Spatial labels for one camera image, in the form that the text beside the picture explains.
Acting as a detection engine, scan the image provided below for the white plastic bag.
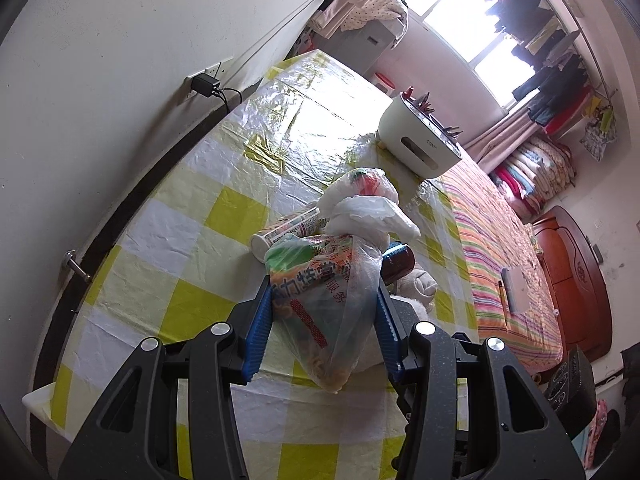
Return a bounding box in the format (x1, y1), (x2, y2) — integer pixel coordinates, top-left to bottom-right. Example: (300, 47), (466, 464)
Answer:
(317, 167), (421, 252)

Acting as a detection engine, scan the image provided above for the brown bottle blue label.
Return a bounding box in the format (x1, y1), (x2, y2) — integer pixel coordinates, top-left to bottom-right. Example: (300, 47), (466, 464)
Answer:
(381, 243), (416, 285)

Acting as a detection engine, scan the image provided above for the stack of folded quilts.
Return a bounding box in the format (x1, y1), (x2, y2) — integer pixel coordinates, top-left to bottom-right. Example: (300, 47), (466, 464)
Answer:
(489, 136), (576, 223)

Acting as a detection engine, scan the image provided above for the black power adapter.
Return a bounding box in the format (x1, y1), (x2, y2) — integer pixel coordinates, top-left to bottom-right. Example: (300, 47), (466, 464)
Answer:
(190, 72), (220, 98)

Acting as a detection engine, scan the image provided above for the yellow checkered tablecloth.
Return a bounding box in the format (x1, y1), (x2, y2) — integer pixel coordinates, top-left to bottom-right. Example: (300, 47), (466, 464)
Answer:
(43, 52), (477, 479)

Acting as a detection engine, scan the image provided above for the red wooden headboard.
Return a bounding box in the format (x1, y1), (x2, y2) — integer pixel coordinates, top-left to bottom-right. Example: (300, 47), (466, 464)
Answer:
(533, 206), (613, 362)

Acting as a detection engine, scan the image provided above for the pink right curtain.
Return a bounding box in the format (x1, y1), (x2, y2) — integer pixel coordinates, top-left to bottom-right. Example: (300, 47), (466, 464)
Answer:
(463, 107), (542, 174)

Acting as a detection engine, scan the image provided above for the white printed paper cup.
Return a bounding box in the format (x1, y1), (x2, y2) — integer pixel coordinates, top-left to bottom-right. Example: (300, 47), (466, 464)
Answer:
(250, 203), (326, 262)

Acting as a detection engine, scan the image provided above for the cream plastic trash bin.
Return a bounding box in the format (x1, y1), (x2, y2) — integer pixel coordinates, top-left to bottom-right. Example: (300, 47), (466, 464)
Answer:
(22, 382), (74, 442)

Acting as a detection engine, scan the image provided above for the clear printed snack bag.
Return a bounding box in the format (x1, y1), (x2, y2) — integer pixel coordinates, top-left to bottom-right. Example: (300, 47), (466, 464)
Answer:
(265, 234), (382, 393)

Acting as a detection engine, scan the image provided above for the white desk organizer box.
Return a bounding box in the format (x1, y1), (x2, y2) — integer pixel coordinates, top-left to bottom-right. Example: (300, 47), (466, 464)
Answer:
(378, 94), (462, 179)

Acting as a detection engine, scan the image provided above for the striped bed sheet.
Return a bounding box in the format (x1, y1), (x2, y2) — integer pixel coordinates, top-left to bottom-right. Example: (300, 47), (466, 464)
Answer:
(439, 156), (564, 375)

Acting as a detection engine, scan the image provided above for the grey cabinet with clothes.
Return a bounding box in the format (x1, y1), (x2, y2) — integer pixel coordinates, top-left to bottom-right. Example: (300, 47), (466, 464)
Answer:
(300, 0), (409, 76)

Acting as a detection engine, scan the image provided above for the yellow pencil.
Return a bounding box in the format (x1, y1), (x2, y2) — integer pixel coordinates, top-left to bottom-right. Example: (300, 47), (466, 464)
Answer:
(498, 280), (509, 323)

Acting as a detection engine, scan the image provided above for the hanging clothes row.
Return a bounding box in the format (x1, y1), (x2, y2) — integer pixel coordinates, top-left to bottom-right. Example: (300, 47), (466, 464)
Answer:
(486, 0), (615, 144)

